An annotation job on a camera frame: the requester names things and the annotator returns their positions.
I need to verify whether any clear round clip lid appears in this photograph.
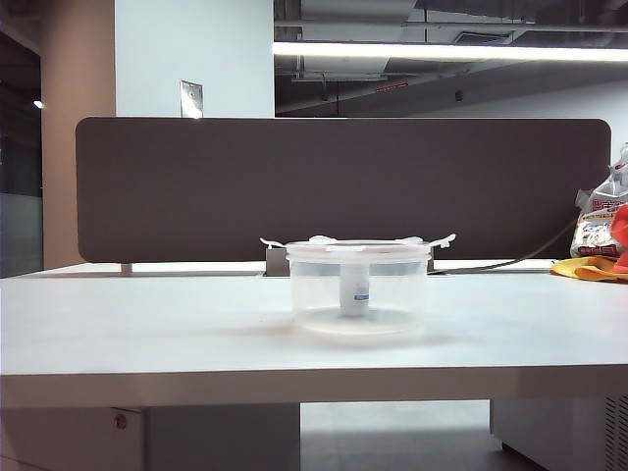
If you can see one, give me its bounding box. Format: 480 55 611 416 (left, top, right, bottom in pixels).
259 233 457 257

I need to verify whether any small white medicine bottle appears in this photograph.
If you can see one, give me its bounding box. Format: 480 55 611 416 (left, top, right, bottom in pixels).
340 263 372 318

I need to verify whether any round clear plastic box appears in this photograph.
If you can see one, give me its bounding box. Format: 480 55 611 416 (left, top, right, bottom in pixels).
287 248 427 345

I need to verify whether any brown desk divider panel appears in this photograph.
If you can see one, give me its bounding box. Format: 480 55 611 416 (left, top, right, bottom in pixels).
75 116 613 264

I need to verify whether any long ceiling light strip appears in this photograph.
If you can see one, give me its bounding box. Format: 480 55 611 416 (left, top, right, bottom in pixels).
273 40 628 63

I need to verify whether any white drawer cabinet with lock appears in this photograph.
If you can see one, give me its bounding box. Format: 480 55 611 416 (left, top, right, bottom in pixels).
0 404 302 471

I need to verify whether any yellow orange cloth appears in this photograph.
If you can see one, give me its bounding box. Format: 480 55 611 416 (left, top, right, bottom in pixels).
549 254 628 285

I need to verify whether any white printed snack bag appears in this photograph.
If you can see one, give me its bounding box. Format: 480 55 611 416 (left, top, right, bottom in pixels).
570 141 628 260

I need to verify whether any red orange plastic bag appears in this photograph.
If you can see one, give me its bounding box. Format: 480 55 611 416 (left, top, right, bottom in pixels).
606 203 628 274

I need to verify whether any white cabinet with vent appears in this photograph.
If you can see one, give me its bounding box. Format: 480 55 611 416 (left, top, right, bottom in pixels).
490 394 628 471

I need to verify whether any metal wall plate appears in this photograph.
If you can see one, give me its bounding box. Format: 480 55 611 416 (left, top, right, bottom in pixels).
179 79 205 120

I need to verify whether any grey cable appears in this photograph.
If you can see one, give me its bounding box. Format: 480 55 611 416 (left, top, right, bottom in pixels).
433 218 581 274

